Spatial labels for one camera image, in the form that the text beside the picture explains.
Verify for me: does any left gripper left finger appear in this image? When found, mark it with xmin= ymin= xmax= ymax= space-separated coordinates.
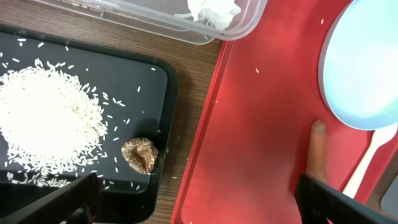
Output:
xmin=1 ymin=174 xmax=101 ymax=224

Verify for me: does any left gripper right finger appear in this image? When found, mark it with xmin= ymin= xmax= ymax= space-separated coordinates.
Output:
xmin=295 ymin=174 xmax=397 ymax=224

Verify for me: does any white rice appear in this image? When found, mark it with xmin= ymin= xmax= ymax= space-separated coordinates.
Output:
xmin=1 ymin=58 xmax=108 ymax=187

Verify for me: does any brown food scrap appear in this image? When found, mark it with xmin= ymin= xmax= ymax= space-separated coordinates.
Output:
xmin=121 ymin=138 xmax=159 ymax=174

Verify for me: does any light blue plate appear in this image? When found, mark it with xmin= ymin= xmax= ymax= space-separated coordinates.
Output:
xmin=318 ymin=0 xmax=397 ymax=131

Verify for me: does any small white tissue piece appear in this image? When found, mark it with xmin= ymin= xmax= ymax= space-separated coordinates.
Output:
xmin=174 ymin=0 xmax=241 ymax=31

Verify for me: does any black waste tray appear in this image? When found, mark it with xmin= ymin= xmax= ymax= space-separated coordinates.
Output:
xmin=1 ymin=25 xmax=178 ymax=223

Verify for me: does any orange carrot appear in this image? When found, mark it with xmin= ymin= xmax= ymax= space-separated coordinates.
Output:
xmin=305 ymin=120 xmax=327 ymax=183

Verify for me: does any red serving tray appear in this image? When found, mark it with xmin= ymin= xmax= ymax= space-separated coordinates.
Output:
xmin=170 ymin=0 xmax=398 ymax=224

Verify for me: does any white plastic spoon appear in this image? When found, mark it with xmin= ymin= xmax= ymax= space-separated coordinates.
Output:
xmin=342 ymin=123 xmax=397 ymax=198

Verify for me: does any clear plastic bin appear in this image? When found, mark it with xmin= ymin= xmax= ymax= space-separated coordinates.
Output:
xmin=36 ymin=0 xmax=267 ymax=45

